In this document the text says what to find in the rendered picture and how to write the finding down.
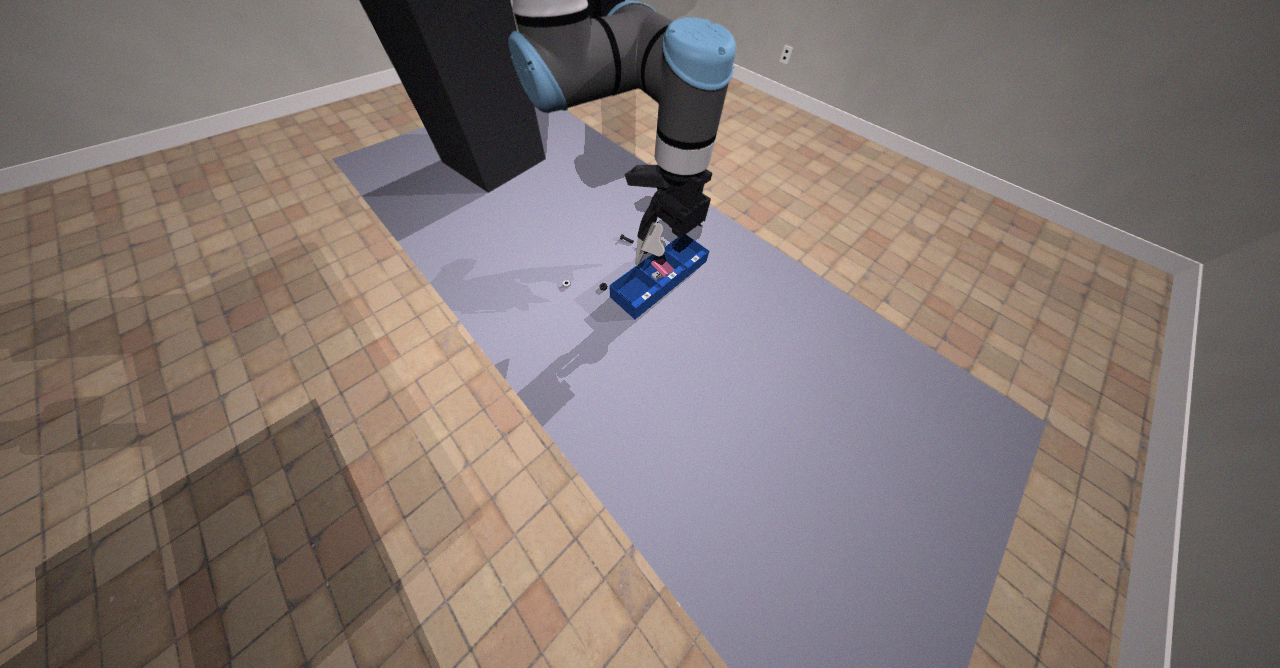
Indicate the blue rack of labelled bins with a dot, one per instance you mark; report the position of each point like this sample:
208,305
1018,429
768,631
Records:
636,291

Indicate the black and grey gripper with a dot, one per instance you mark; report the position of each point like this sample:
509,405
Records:
685,208

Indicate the pink rectangular block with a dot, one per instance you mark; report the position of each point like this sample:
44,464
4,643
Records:
662,267

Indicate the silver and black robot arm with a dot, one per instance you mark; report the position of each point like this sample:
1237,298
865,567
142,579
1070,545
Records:
567,59

